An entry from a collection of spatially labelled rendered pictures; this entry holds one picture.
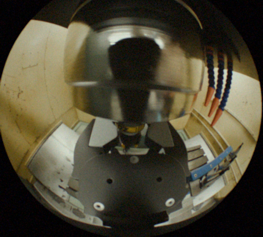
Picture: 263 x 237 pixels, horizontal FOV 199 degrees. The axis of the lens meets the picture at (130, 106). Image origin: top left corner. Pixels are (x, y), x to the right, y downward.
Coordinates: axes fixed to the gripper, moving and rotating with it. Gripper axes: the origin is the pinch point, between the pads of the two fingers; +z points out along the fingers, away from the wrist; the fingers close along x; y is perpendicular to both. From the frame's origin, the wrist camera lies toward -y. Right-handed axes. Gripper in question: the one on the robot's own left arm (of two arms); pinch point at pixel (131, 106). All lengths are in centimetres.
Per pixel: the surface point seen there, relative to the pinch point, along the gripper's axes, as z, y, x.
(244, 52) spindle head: -8.8, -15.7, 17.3
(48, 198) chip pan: -59, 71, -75
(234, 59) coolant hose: -5.9, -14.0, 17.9
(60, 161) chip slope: -4, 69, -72
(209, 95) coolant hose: -3.3, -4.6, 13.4
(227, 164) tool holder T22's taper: -19.2, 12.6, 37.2
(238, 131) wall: -14, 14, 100
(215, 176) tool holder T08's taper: -18.3, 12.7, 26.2
